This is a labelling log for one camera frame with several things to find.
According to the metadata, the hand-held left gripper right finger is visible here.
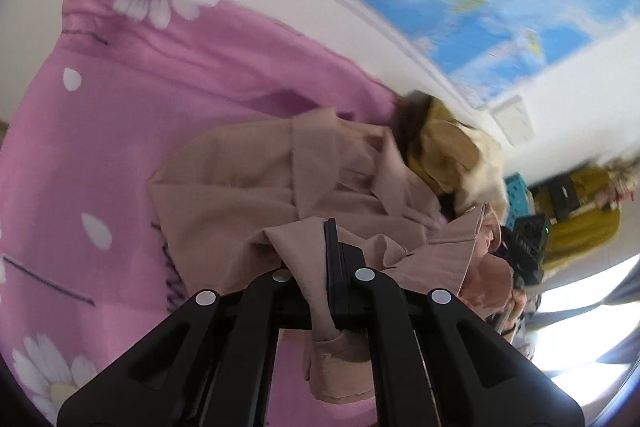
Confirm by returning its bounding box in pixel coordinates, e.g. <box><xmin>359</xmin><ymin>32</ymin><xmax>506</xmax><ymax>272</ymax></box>
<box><xmin>324</xmin><ymin>218</ymin><xmax>587</xmax><ymax>427</ymax></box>

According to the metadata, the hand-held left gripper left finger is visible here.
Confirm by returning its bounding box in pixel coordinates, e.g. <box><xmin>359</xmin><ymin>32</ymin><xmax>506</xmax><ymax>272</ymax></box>
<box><xmin>56</xmin><ymin>269</ymin><xmax>312</xmax><ymax>427</ymax></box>

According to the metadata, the dusty pink coat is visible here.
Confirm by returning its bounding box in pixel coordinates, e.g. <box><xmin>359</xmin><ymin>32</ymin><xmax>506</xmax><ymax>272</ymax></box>
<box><xmin>147</xmin><ymin>107</ymin><xmax>526</xmax><ymax>400</ymax></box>

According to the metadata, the blue plastic basket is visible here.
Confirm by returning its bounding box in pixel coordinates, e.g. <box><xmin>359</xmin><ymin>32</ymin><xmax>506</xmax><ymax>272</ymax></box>
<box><xmin>504</xmin><ymin>173</ymin><xmax>533</xmax><ymax>235</ymax></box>

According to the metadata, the yellow hanging garment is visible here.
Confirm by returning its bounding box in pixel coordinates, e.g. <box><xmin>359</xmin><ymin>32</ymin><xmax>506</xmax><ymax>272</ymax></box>
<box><xmin>529</xmin><ymin>166</ymin><xmax>622</xmax><ymax>270</ymax></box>

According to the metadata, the black handbag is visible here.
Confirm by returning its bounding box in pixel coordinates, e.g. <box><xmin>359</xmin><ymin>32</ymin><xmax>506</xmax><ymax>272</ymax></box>
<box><xmin>545</xmin><ymin>176</ymin><xmax>583</xmax><ymax>220</ymax></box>

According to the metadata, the cream garment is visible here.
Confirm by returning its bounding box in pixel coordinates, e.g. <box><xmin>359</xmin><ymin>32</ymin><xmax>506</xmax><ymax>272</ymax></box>
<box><xmin>450</xmin><ymin>124</ymin><xmax>512</xmax><ymax>220</ymax></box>

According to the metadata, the pink plush toy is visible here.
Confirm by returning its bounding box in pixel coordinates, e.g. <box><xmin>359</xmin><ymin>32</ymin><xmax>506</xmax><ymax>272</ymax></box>
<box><xmin>597</xmin><ymin>157</ymin><xmax>640</xmax><ymax>210</ymax></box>

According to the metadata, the mustard brown garment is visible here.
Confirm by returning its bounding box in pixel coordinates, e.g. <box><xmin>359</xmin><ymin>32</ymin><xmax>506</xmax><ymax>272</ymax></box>
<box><xmin>404</xmin><ymin>98</ymin><xmax>483</xmax><ymax>198</ymax></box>

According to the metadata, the pink daisy print bedsheet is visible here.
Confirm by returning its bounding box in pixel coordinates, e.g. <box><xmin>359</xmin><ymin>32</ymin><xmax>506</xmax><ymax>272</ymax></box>
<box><xmin>0</xmin><ymin>0</ymin><xmax>416</xmax><ymax>427</ymax></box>

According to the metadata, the white wall socket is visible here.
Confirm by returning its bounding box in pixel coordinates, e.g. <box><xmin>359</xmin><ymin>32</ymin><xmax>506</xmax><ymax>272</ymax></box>
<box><xmin>491</xmin><ymin>98</ymin><xmax>537</xmax><ymax>148</ymax></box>

